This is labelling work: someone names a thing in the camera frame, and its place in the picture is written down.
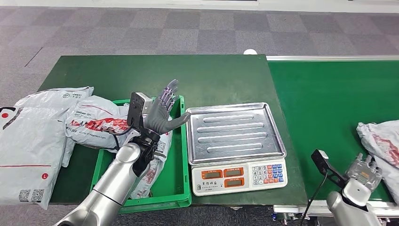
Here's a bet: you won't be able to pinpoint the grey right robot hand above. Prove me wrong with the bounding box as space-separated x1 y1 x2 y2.
344 153 383 193

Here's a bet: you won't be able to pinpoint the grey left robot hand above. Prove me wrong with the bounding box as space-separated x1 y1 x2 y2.
144 79 192 135

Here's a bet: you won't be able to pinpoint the wrinkled grey bag red print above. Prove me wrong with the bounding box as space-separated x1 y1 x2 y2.
356 120 399 205

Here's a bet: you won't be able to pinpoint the grey courier bag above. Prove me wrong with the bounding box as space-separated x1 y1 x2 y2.
129 153 166 200

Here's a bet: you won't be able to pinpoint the white courier bag red print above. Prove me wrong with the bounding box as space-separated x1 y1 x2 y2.
64 95 174 155

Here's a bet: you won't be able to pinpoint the grey parcel express logo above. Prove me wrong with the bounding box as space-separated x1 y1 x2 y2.
14 86 95 168

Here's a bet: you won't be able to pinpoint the large grey parcel QR codes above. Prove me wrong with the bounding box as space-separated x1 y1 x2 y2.
0 106 75 210

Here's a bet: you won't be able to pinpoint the green plastic crate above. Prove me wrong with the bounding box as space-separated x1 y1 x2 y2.
89 95 192 214

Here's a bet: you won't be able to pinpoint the white electronic scale steel tray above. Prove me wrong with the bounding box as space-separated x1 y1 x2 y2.
185 102 288 197

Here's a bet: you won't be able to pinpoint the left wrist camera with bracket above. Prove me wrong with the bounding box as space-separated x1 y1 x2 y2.
127 92 155 127

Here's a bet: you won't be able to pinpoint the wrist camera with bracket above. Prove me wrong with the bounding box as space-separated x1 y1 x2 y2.
127 92 155 127
311 149 347 189

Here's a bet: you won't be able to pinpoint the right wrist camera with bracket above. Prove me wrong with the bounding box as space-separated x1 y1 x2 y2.
311 149 347 189

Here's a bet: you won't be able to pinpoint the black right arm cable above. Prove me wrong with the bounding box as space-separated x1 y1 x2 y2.
299 171 330 226

